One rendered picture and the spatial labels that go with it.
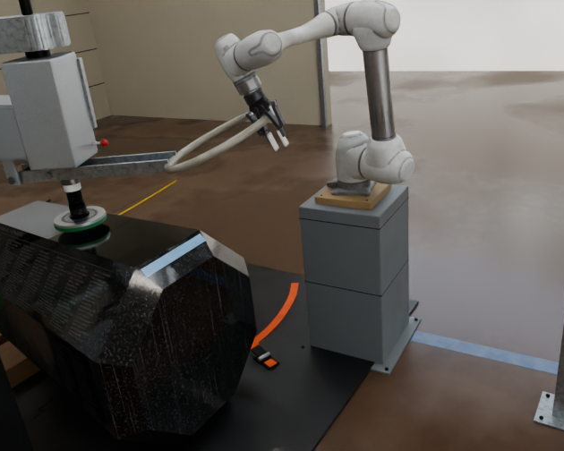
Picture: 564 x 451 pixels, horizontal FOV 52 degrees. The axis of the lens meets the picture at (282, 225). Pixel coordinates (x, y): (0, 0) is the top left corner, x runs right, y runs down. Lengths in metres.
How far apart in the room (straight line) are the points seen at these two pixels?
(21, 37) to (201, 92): 5.88
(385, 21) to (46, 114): 1.32
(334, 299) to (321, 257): 0.23
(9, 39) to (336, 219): 1.48
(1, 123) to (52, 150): 0.22
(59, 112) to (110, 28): 6.66
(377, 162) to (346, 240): 0.39
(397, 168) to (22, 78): 1.49
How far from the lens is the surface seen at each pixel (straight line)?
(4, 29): 2.38
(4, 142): 2.52
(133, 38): 8.69
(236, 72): 2.07
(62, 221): 2.58
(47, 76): 2.33
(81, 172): 2.45
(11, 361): 3.29
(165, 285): 2.17
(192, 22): 7.97
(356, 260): 2.65
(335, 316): 2.87
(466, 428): 2.65
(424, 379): 2.86
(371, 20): 2.30
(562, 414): 2.75
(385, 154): 2.45
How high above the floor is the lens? 1.81
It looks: 24 degrees down
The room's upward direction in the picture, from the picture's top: 6 degrees counter-clockwise
